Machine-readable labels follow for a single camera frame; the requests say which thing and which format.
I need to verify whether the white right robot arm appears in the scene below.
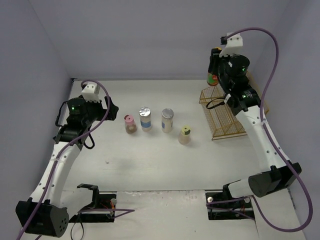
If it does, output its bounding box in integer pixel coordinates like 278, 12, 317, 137
208, 47, 302, 206

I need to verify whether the silver lid jar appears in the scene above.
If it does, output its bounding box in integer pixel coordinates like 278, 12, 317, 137
139, 106, 152, 132
161, 108, 174, 133

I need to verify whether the gold wire basket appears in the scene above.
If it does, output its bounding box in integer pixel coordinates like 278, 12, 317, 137
198, 70, 271, 141

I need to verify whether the silver lid jar left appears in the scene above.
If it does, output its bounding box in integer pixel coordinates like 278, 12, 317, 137
139, 106, 152, 132

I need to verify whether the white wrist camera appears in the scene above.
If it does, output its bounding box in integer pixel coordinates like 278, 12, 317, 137
219, 33, 243, 58
81, 83, 100, 103

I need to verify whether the yellow lid spice shaker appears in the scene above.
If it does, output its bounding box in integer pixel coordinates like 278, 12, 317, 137
178, 125, 191, 145

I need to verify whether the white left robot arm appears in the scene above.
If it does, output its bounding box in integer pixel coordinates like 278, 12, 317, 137
15, 94, 119, 239

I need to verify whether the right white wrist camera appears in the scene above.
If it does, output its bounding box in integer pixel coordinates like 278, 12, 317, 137
219, 33, 243, 58

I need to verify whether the silver lid jar right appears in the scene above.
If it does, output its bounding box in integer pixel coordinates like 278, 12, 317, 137
161, 108, 174, 133

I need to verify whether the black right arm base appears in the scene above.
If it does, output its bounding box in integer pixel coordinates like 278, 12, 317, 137
205, 191, 255, 221

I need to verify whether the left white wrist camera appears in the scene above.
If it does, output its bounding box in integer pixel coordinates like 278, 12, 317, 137
81, 83, 100, 103

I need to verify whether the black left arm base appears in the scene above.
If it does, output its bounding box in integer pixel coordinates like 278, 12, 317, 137
69, 183, 117, 223

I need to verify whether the pink lid spice shaker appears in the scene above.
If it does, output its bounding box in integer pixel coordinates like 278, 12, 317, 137
124, 114, 137, 134

